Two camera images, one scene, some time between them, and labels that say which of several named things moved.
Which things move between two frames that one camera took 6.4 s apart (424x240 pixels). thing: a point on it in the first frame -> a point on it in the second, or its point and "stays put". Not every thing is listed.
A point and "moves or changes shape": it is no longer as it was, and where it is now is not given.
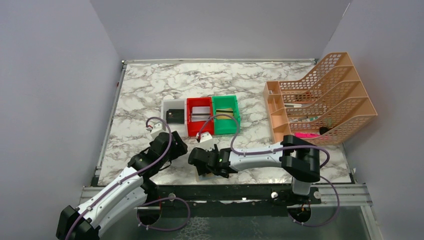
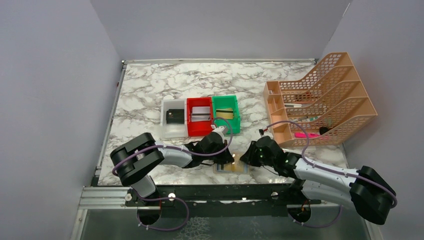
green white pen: x=307 y=119 stays put
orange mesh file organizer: x=330 y=102 stays put
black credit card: x=175 y=116 stays put
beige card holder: x=208 y=176 moves or changes shape
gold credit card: x=229 y=111 moves or changes shape
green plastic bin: x=223 y=126 stays put
